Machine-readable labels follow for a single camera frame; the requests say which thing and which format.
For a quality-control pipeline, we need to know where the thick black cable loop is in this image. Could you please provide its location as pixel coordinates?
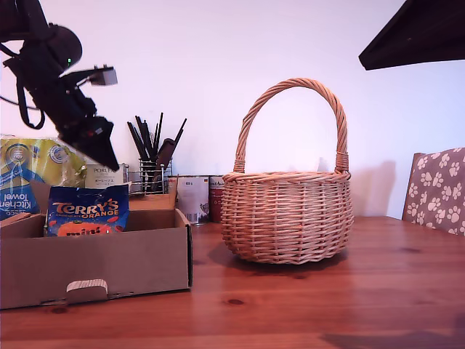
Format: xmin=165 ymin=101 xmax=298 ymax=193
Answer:
xmin=16 ymin=81 xmax=47 ymax=130

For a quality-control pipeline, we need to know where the white Porlex box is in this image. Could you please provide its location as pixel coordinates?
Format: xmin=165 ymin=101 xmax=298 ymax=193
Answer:
xmin=85 ymin=163 xmax=131 ymax=196

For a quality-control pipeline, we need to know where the wire utensil holder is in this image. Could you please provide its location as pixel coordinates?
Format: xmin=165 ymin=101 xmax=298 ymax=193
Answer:
xmin=137 ymin=159 xmax=174 ymax=196

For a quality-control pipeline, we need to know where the kitchen towel pack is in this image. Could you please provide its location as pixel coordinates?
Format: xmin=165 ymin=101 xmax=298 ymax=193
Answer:
xmin=0 ymin=137 xmax=88 ymax=222

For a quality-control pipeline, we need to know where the woven wicker basket with handle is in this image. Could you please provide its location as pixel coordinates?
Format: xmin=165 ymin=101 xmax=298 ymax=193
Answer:
xmin=220 ymin=77 xmax=355 ymax=265

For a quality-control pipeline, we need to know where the red labelled tin can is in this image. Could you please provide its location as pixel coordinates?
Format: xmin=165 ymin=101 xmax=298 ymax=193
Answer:
xmin=208 ymin=175 xmax=227 ymax=223

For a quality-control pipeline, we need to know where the brown cardboard box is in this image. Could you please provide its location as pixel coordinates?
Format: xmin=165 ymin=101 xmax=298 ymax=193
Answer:
xmin=0 ymin=180 xmax=193 ymax=310

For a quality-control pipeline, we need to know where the blue Terry's mini eggs bag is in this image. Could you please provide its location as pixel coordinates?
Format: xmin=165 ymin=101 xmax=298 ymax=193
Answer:
xmin=44 ymin=183 xmax=131 ymax=238

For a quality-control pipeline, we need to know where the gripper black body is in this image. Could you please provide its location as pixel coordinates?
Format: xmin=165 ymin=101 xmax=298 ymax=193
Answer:
xmin=22 ymin=74 xmax=98 ymax=137

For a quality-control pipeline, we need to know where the dark brown wooden utensil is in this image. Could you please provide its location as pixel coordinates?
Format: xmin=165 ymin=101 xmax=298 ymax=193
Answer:
xmin=156 ymin=137 xmax=176 ymax=182

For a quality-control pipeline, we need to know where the black chopstick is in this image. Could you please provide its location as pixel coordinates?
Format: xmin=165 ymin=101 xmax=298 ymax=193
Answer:
xmin=154 ymin=112 xmax=164 ymax=157
xmin=134 ymin=115 xmax=155 ymax=163
xmin=142 ymin=120 xmax=152 ymax=161
xmin=126 ymin=121 xmax=150 ymax=163
xmin=169 ymin=118 xmax=187 ymax=156

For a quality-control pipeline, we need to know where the chair with paw print cover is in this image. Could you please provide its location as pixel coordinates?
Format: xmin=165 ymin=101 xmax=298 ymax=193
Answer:
xmin=401 ymin=147 xmax=465 ymax=237

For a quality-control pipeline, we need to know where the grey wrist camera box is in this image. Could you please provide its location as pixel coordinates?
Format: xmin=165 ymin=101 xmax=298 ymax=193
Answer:
xmin=60 ymin=64 xmax=118 ymax=88

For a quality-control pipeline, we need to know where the thin black cable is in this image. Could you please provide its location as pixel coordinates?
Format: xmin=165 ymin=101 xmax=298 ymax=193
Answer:
xmin=0 ymin=95 xmax=39 ymax=110

